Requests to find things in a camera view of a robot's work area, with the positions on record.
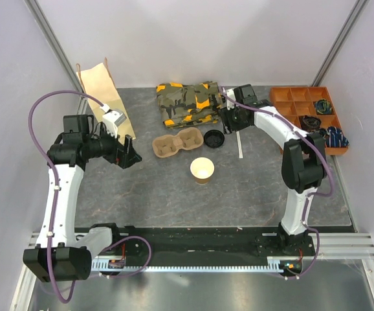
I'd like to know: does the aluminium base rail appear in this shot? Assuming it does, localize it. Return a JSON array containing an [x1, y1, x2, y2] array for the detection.
[[25, 231, 374, 260]]

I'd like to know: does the orange compartment organizer tray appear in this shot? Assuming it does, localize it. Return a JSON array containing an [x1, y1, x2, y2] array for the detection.
[[270, 86, 348, 156]]

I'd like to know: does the camouflage folded cloth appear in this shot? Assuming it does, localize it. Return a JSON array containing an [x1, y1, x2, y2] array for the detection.
[[156, 81, 225, 128]]

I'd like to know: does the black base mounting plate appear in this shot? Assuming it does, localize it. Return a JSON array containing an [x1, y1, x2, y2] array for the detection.
[[105, 226, 315, 268]]

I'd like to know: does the cardboard cup carrier tray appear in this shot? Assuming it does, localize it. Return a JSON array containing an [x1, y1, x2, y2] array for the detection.
[[152, 128, 204, 159]]

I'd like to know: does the blue white striped sock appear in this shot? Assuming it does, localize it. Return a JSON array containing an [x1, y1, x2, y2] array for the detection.
[[325, 126, 349, 148]]

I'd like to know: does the dark brown rolled sock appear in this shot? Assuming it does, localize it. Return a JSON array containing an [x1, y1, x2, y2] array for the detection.
[[298, 115, 322, 132]]

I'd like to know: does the black plastic cup lid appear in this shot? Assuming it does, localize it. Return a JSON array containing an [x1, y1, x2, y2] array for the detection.
[[204, 130, 225, 148]]

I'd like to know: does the dark blue patterned sock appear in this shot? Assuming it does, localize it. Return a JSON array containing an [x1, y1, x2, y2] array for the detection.
[[316, 128, 329, 139]]

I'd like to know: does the left aluminium frame post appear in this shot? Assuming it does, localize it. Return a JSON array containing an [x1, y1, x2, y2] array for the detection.
[[23, 0, 86, 98]]

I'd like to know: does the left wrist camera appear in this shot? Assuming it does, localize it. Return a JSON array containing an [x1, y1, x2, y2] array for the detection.
[[100, 104, 127, 139]]

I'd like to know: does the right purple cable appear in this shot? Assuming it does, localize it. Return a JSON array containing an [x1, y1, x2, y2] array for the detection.
[[218, 86, 335, 280]]

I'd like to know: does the brown paper coffee cup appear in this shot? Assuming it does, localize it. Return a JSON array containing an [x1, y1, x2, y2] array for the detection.
[[190, 157, 215, 185]]

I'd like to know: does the white slotted cable duct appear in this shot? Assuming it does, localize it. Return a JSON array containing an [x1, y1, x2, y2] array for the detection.
[[91, 257, 283, 273]]

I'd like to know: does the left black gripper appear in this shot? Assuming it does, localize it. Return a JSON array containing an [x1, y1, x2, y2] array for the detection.
[[83, 122, 141, 169]]

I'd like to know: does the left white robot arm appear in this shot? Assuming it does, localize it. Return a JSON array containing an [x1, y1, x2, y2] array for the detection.
[[23, 110, 142, 282]]

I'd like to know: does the blue yellow rolled sock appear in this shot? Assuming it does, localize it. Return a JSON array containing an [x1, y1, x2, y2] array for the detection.
[[314, 98, 333, 115]]

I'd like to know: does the aluminium frame post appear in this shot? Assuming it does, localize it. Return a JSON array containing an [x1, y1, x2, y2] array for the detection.
[[23, 0, 86, 98], [311, 0, 369, 87]]

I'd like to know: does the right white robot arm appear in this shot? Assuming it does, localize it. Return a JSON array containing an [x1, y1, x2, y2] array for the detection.
[[219, 85, 329, 255]]

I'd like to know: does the purple cable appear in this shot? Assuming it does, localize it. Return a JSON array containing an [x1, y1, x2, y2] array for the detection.
[[28, 89, 110, 304], [218, 86, 335, 280]]

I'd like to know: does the white wrapped straw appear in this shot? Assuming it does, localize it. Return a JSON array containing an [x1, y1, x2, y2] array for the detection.
[[236, 131, 243, 159]]

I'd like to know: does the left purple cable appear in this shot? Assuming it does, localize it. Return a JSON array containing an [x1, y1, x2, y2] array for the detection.
[[28, 89, 110, 304]]

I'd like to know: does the right aluminium frame post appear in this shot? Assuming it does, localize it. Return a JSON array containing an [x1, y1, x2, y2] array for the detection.
[[311, 0, 369, 87]]

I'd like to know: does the brown paper bag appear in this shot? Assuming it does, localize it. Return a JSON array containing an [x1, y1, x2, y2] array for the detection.
[[76, 58, 136, 143]]

